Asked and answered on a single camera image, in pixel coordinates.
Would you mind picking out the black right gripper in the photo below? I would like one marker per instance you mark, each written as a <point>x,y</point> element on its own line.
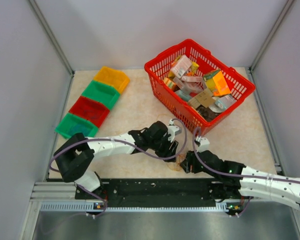
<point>190,160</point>

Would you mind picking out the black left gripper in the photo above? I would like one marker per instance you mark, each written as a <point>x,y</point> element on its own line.
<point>167,152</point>

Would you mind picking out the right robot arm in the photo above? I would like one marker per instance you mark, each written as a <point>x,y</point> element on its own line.
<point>239,179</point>

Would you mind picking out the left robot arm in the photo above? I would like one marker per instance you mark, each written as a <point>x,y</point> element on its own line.
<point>76,154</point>

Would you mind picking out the brown cardboard box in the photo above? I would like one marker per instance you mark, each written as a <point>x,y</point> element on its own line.
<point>204,98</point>

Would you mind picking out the green plastic bin rear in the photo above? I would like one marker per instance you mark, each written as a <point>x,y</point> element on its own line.
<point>102,93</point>

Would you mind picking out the green plastic bin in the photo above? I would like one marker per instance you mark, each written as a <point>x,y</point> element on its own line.
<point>102,93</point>
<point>72,124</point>

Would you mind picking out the red plastic bin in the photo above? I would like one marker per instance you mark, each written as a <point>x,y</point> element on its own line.
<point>88,109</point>

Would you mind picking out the yellow plastic bin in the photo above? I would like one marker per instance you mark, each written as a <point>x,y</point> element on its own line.
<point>112,77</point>

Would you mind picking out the pink box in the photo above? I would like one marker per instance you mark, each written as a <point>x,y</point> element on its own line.
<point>180,67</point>

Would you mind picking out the orange green carton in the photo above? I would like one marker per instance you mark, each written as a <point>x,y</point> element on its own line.
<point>216,83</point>

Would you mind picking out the green plastic bin front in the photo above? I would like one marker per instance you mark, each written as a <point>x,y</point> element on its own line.
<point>72,124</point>

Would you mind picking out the metal front plate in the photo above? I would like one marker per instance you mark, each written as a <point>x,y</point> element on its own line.
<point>260,221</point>

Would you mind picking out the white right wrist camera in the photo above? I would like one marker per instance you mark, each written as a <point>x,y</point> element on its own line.
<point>202,144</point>

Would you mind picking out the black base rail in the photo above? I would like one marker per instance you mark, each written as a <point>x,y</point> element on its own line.
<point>162,192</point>

